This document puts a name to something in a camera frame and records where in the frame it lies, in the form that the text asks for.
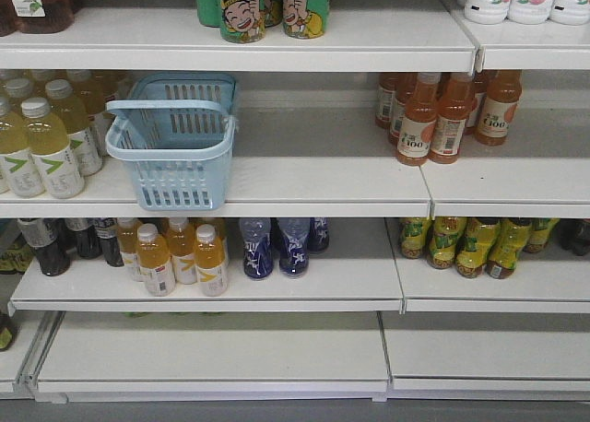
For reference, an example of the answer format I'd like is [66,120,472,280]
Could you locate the light blue plastic basket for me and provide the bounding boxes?
[106,71,238,211]

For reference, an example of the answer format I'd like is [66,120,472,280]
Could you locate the blue sports drink bottle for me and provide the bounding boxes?
[239,217,274,280]
[277,217,310,277]

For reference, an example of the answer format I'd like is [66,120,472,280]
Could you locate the white store shelf unit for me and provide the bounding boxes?
[1,0,589,403]

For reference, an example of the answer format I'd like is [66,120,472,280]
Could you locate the orange drink bottle white label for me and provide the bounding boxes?
[195,224,229,297]
[116,217,143,282]
[166,217,197,285]
[136,223,176,297]

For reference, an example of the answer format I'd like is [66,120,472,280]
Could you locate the yellow lemon tea bottle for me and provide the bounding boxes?
[399,217,432,259]
[485,217,532,279]
[427,216,467,269]
[455,217,501,278]

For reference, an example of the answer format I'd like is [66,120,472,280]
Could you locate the orange C100 juice bottle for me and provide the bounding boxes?
[475,70,522,146]
[428,72,475,164]
[395,72,441,166]

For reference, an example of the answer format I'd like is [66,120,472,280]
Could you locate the dark tea bottle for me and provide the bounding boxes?
[65,217,102,260]
[92,217,124,267]
[17,218,70,276]

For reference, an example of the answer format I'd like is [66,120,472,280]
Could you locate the green cartoon drink bottle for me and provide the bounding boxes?
[283,0,330,40]
[218,0,266,44]

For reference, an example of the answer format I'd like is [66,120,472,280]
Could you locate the pale yellow drink bottle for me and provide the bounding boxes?
[20,97,85,199]
[45,79,102,176]
[1,97,45,198]

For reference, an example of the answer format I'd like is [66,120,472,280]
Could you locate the white peach drink bottle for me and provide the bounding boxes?
[464,0,511,25]
[507,0,553,25]
[549,0,589,26]

